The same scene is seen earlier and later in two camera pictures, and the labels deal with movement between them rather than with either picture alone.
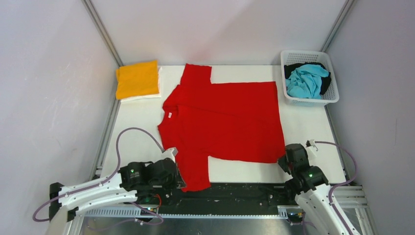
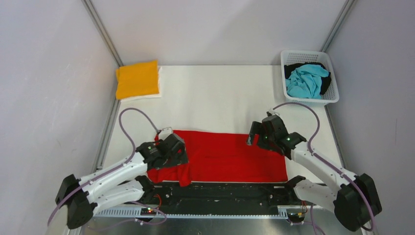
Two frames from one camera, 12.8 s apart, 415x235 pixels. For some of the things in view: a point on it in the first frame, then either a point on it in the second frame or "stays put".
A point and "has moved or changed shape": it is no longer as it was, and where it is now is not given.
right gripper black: x=282 y=163 → x=256 y=128
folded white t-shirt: x=157 y=95 stays put
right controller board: x=295 y=218 stays put
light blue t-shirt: x=305 y=82 stays put
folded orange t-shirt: x=137 y=79 stays put
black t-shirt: x=325 y=82 stays put
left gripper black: x=177 y=182 → x=180 y=157
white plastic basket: x=292 y=57 stays put
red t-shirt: x=238 y=122 has moved or changed shape
